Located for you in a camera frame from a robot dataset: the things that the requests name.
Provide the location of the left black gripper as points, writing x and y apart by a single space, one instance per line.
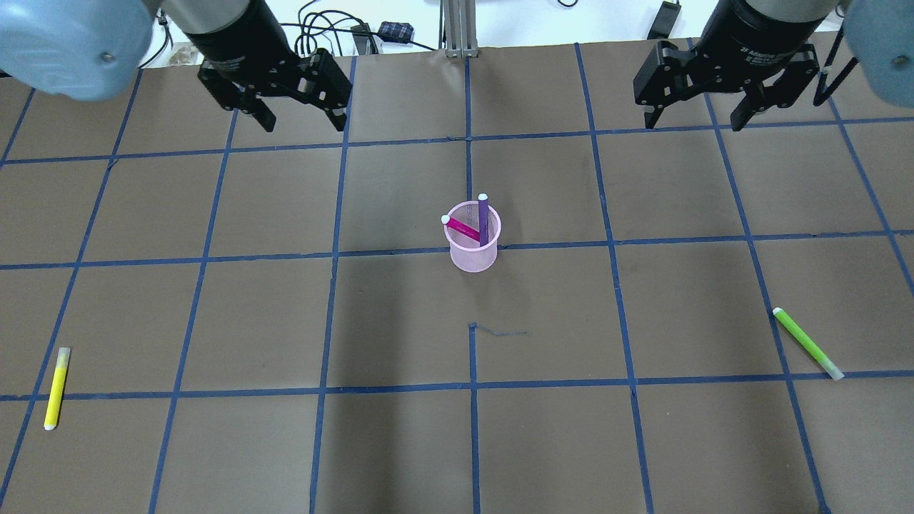
230 37

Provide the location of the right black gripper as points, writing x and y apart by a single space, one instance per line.
755 34

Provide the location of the pink pen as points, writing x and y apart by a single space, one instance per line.
455 225

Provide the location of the purple pen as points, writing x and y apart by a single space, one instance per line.
483 219

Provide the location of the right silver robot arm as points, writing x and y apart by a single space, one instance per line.
873 35

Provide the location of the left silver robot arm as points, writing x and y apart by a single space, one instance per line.
88 50

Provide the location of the pink mesh cup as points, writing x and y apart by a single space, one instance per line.
465 253

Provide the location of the black usb hub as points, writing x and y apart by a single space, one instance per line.
396 32

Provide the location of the green pen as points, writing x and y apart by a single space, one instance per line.
808 344

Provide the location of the yellow pen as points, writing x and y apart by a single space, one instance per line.
57 388

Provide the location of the aluminium frame post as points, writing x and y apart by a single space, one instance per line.
458 29

